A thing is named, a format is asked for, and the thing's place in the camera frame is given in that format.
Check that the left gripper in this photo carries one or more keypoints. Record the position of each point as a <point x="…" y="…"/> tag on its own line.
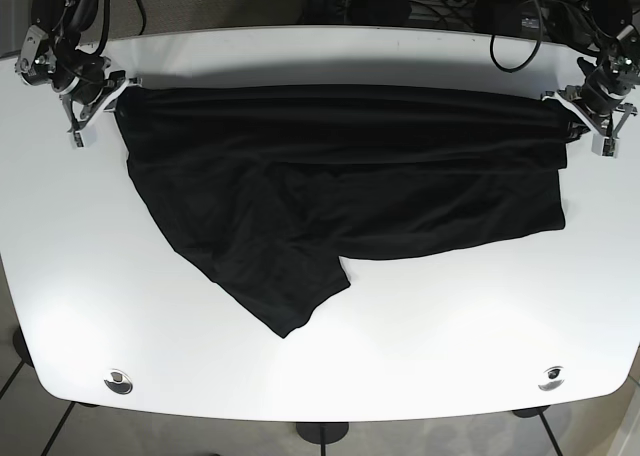
<point x="598" y="104"/>

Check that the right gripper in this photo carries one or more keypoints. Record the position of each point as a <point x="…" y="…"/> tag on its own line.
<point x="85" y="92"/>

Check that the plain black T-shirt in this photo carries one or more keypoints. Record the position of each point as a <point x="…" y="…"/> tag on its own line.
<point x="266" y="190"/>

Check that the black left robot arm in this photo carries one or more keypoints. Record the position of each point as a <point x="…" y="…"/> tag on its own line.
<point x="603" y="33"/>

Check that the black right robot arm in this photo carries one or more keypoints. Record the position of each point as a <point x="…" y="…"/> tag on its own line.
<point x="57" y="25"/>

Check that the right chrome table grommet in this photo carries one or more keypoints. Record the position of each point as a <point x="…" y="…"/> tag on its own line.
<point x="552" y="378"/>

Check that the chrome table grommet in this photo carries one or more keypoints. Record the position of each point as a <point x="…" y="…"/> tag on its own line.
<point x="118" y="382"/>
<point x="552" y="378"/>

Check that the left chrome table grommet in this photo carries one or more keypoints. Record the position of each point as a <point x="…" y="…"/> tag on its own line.
<point x="118" y="382"/>

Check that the black table base foot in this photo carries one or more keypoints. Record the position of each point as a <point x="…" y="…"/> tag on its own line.
<point x="316" y="433"/>

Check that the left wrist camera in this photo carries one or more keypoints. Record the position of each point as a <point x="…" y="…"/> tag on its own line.
<point x="605" y="146"/>

